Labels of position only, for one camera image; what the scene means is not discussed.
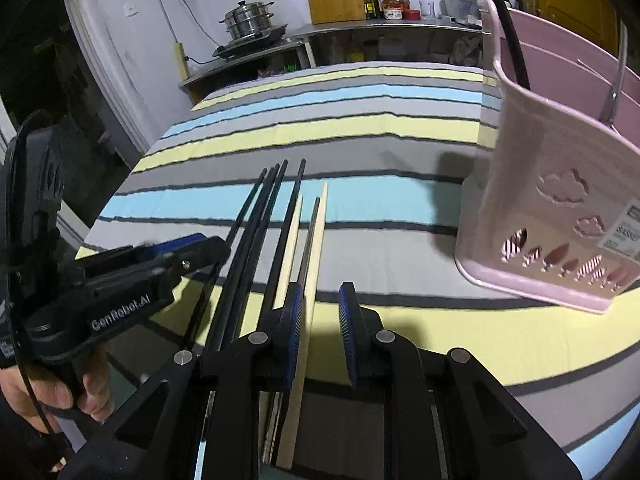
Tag metal kitchen shelf table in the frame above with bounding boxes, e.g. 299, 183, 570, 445
290, 18, 483, 67

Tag pink plastic utensil basket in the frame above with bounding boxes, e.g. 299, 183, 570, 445
454, 0, 639, 314

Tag low grey side shelf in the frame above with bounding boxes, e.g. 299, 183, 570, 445
179, 40, 311, 104

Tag clear drinking glass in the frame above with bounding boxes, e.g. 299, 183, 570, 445
419, 0, 437, 20

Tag clear storage container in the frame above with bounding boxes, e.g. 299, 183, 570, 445
439, 0, 480, 25

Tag beige power strip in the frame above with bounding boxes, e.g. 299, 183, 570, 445
174, 42, 190, 81

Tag black cable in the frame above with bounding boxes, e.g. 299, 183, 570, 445
472, 0, 532, 91

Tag person's left hand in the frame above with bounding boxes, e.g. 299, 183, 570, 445
1, 344, 114, 432

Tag beige wooden chopstick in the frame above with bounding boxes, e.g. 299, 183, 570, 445
262, 195, 303, 465
274, 182, 329, 470

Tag striped tablecloth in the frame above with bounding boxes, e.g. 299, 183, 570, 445
80, 62, 639, 479

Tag green-yellow oil bottle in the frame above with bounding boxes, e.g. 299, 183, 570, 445
363, 0, 375, 20

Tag red lidded jar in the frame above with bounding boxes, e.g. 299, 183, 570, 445
382, 0, 410, 21

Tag stainless steel steamer pot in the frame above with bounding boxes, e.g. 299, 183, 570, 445
220, 0, 273, 40

